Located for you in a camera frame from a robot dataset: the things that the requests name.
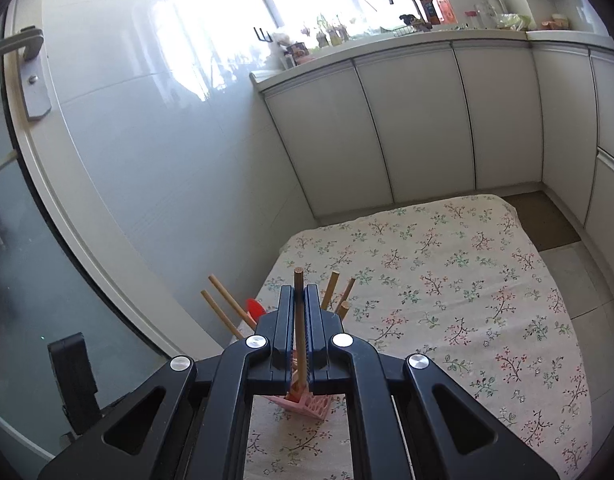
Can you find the white kitchen countertop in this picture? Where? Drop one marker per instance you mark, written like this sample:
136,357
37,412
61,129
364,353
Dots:
387,40

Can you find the dark brown bottle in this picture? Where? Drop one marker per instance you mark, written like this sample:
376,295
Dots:
431,12

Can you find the green cabbage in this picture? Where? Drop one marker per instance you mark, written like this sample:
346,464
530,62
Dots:
514,21

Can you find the wooden chopstick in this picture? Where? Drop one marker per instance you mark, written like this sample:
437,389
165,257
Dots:
345,310
329,287
346,292
221,314
300,310
232,301

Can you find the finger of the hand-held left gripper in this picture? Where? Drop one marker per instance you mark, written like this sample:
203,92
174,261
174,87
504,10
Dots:
74,380

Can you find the floral tablecloth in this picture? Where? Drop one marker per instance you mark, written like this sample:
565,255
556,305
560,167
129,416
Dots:
437,310

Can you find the red spoon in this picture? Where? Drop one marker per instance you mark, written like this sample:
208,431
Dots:
254,307

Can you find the brown floor mat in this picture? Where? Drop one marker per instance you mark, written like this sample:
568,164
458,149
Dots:
542,220

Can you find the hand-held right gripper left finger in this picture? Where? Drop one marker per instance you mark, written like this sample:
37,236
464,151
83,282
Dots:
287,320

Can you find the pink plastic basket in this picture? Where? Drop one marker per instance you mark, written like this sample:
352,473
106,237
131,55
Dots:
317,407

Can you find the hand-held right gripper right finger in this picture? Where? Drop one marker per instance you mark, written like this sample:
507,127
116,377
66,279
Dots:
313,320

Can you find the clear glass pitcher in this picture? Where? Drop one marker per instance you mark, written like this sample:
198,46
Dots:
495,7

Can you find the glass sliding door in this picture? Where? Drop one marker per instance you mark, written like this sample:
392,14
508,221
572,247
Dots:
32,285

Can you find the white cabinet door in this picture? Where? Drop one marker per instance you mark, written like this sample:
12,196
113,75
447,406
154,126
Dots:
332,150
417,125
499,115
612,160
567,130

